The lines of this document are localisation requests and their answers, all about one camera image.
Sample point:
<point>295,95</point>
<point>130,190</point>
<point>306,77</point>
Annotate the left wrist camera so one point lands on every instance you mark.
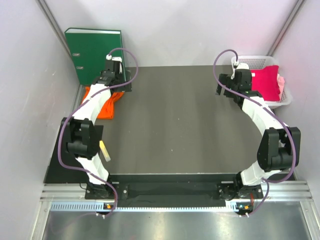
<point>109,57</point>

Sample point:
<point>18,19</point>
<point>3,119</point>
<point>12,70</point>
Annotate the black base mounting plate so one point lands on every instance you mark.
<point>129,186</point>

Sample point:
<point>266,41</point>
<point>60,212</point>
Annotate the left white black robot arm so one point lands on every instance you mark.
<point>79,136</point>

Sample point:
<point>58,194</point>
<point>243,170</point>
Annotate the orange t shirt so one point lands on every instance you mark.
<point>105,105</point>

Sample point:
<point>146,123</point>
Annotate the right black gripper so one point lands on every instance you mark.
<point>225,79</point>

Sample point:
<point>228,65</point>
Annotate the aluminium frame rail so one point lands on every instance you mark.
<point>72,198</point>

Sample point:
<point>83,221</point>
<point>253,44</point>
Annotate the black mat left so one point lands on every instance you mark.
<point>57,174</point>

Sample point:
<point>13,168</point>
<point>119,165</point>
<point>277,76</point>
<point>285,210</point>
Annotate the magenta t shirt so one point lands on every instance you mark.
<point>265,82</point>

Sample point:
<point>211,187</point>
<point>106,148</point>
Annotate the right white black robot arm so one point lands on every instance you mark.
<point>279,149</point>

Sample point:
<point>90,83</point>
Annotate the white plastic basket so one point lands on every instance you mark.
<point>259,62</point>

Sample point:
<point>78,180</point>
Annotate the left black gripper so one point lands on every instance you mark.
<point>127,76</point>

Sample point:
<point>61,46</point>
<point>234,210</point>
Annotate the light pink t shirt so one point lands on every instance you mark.
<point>281,84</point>

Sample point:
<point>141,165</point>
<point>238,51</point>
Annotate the green ring binder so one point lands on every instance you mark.
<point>89,48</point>

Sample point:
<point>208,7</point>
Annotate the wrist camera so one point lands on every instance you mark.
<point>241,66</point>
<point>109,57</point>

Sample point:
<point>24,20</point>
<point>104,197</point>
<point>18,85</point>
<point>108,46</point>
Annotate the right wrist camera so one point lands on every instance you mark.
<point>241,66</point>

